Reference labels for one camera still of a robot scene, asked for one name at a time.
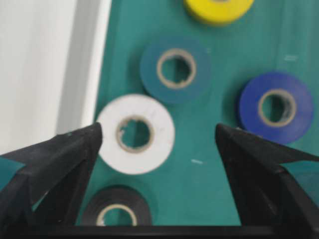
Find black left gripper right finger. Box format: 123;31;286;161
215;123;319;227

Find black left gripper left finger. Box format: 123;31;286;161
0;122;102;227

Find white tape roll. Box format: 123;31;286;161
97;94;175;175

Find black tape roll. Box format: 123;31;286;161
81;185;153;227

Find blue tape roll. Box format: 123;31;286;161
237;72;315;144

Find white plastic case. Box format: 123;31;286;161
0;0;111;153

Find green tape roll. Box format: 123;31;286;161
140;36;212;104

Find yellow tape roll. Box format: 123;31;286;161
183;0;254;25

